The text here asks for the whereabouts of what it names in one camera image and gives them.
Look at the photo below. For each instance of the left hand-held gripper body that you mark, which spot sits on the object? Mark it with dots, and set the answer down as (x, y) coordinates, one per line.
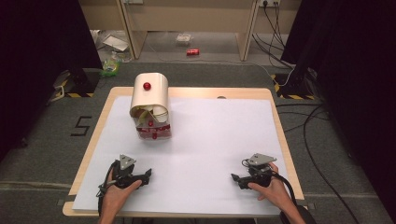
(124, 174)

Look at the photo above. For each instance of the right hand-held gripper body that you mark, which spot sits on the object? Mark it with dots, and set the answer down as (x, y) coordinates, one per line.
(260, 175)

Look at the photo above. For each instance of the cream storage box red knob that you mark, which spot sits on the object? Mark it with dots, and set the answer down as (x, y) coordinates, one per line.
(149, 93)

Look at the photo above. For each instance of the person's left hand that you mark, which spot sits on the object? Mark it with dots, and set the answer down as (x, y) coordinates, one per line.
(116, 194)

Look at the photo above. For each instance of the person's right hand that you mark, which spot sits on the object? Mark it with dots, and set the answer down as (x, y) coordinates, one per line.
(274, 193)

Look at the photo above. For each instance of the wooden table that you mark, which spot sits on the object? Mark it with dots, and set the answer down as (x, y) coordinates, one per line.
(93, 146)

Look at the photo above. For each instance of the row of red packets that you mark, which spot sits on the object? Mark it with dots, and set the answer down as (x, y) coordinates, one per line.
(154, 128)

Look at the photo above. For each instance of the white table mat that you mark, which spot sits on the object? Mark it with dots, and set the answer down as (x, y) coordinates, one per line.
(202, 149)

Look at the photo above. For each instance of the striped tape stand base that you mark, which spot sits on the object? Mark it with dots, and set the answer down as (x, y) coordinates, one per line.
(77, 82)
(295, 85)

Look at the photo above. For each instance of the green packet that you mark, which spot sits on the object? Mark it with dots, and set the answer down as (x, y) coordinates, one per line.
(109, 67)

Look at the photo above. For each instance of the red can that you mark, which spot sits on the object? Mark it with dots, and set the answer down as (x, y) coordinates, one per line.
(192, 52)

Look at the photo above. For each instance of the black curtain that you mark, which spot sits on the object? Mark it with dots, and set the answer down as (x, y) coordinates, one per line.
(358, 77)
(37, 62)

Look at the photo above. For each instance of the clear plastic packet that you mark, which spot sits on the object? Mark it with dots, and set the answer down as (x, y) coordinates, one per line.
(183, 39)

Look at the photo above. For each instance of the beige desk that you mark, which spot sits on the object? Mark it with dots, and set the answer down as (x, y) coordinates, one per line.
(186, 18)

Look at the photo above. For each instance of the white wall socket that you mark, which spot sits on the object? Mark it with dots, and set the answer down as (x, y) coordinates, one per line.
(269, 2)

